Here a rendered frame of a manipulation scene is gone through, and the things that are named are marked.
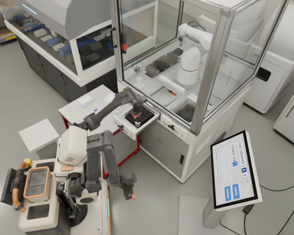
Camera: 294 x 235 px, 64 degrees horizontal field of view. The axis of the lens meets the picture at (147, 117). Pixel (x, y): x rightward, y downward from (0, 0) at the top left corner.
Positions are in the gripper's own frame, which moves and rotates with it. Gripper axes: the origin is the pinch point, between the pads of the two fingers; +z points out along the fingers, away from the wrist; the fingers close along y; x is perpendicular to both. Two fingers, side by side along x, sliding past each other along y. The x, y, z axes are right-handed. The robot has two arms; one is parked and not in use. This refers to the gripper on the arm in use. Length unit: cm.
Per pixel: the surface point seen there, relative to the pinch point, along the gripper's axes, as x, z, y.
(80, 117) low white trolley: 53, 22, -26
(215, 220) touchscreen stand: -98, 70, 6
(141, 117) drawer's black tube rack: 1.3, 8.0, 7.5
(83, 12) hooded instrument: 86, -58, 18
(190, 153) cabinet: -48, 30, 23
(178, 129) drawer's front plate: -32.0, 7.3, 20.8
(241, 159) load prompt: -89, -17, 13
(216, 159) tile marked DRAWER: -75, -3, 12
